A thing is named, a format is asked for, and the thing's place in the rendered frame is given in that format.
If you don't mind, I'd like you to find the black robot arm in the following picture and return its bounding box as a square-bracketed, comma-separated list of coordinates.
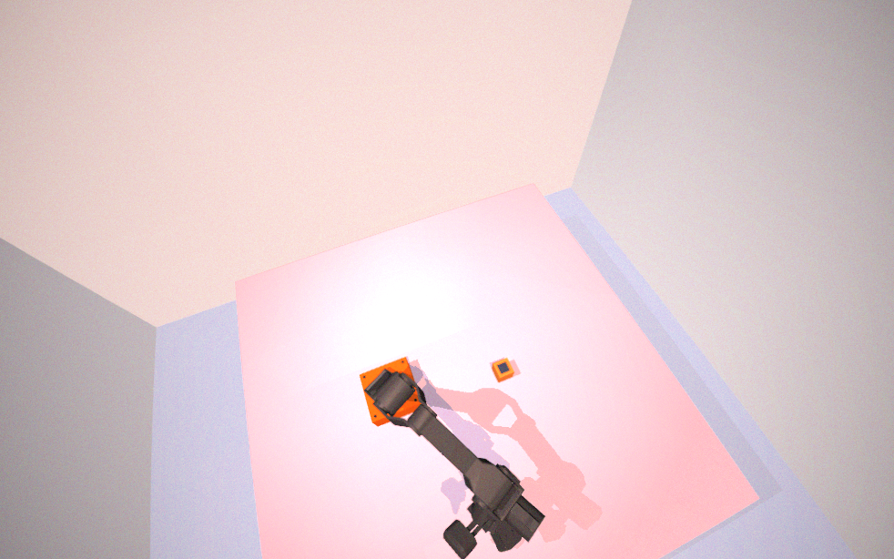
[364, 368, 545, 553]

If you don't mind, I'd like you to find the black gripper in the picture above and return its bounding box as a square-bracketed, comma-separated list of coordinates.
[443, 498, 494, 559]

